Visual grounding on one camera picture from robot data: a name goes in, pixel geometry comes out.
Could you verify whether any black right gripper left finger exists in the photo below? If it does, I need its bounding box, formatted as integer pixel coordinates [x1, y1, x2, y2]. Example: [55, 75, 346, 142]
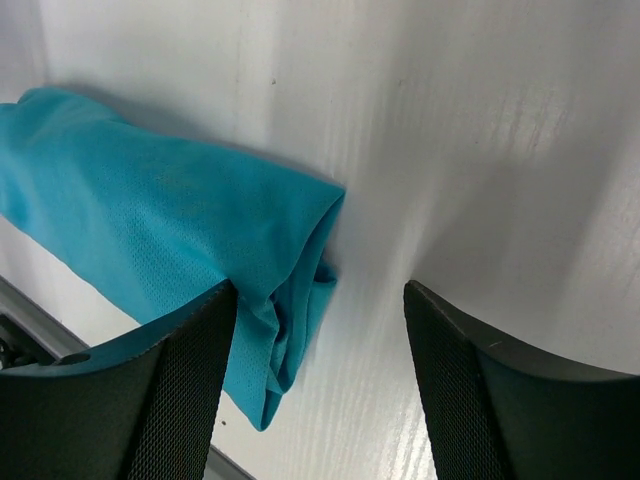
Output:
[1, 281, 236, 479]

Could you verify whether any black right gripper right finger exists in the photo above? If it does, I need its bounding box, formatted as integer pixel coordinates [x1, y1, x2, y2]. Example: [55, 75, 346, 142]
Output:
[403, 281, 639, 479]

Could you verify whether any teal t shirt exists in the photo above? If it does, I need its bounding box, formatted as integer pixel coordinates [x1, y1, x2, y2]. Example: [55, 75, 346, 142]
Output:
[1, 88, 345, 431]

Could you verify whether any aluminium rail beam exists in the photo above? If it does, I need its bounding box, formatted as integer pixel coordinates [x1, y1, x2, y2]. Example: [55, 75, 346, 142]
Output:
[1, 277, 252, 479]

